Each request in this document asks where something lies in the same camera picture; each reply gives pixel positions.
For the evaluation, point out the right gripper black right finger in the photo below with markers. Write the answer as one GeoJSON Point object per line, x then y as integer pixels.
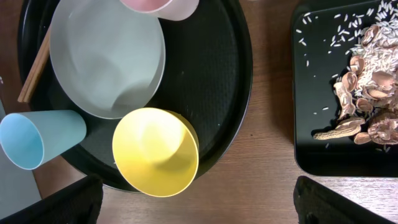
{"type": "Point", "coordinates": [317, 204]}

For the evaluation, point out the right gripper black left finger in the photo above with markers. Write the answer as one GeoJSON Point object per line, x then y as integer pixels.
{"type": "Point", "coordinates": [78, 203]}

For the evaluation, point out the light blue plastic cup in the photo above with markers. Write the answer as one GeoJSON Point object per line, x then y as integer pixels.
{"type": "Point", "coordinates": [30, 139]}

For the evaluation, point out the yellow plastic bowl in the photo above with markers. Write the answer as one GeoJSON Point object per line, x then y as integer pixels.
{"type": "Point", "coordinates": [156, 151]}

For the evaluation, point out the peanut shells and rice waste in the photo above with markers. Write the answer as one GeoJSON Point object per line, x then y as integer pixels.
{"type": "Point", "coordinates": [368, 91]}

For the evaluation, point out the pink plastic cup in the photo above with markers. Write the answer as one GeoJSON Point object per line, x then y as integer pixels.
{"type": "Point", "coordinates": [173, 10]}

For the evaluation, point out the grey plastic dishwasher rack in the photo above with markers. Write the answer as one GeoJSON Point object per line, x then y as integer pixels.
{"type": "Point", "coordinates": [18, 188]}

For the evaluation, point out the wooden chopstick lower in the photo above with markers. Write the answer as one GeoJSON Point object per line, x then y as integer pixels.
{"type": "Point", "coordinates": [36, 81]}

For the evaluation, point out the wooden chopstick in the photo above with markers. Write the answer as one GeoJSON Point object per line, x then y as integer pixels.
{"type": "Point", "coordinates": [36, 81]}
{"type": "Point", "coordinates": [32, 74]}

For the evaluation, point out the grey round plate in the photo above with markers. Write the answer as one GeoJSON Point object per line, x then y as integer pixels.
{"type": "Point", "coordinates": [108, 59]}

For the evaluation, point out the wooden chopstick upper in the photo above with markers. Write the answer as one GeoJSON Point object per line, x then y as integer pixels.
{"type": "Point", "coordinates": [32, 74]}

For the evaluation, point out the black rectangular tray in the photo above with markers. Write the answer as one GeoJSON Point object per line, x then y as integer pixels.
{"type": "Point", "coordinates": [323, 32]}

